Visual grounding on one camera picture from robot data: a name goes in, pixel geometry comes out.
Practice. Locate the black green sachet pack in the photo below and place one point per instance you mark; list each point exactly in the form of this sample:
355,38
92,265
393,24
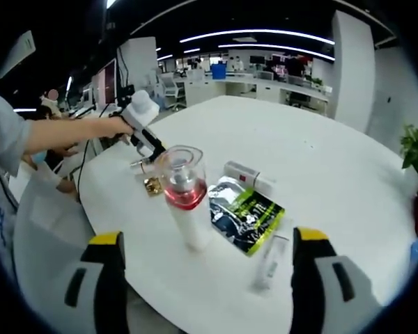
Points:
251,215

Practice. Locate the white office chair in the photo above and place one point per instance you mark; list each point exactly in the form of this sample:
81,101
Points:
172,90

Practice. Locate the red collar skincare pump bottle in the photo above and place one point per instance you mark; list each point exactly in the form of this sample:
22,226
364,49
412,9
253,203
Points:
191,215

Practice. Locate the black desktop monitor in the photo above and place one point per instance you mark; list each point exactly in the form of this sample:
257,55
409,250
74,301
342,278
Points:
257,60

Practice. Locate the black tripod stand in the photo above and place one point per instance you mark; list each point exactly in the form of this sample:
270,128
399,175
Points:
124,97

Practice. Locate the long white counter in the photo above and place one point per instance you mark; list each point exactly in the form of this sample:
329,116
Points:
257,88

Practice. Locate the white light bar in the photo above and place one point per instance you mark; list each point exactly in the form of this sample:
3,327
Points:
69,88

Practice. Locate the blue bin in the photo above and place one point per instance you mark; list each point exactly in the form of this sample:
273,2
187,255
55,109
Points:
218,71

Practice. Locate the white ceiling light strip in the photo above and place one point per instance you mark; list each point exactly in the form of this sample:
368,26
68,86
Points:
275,45
251,31

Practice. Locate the person's left hand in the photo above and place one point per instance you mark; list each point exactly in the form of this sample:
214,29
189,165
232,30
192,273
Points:
120,126

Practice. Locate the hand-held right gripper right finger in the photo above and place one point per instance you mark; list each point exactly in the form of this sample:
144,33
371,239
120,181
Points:
320,295

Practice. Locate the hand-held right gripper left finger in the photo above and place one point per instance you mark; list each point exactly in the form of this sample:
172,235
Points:
90,295

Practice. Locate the pink screen monitor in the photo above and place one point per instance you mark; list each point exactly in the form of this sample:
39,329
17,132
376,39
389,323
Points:
107,81

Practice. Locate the ceiling air conditioner unit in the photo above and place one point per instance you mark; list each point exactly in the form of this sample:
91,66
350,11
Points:
15,54

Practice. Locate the blue packet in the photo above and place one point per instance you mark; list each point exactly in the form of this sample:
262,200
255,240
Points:
416,252

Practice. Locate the small green plant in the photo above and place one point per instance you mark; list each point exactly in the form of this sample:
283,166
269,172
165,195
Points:
317,81

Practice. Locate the small white skincare bottle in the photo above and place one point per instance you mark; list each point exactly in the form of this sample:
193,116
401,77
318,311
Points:
247,174
270,264

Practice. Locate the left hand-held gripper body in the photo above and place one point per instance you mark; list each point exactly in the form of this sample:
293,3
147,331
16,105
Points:
141,108

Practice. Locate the gold foil sachet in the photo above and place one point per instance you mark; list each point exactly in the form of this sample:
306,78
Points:
155,186

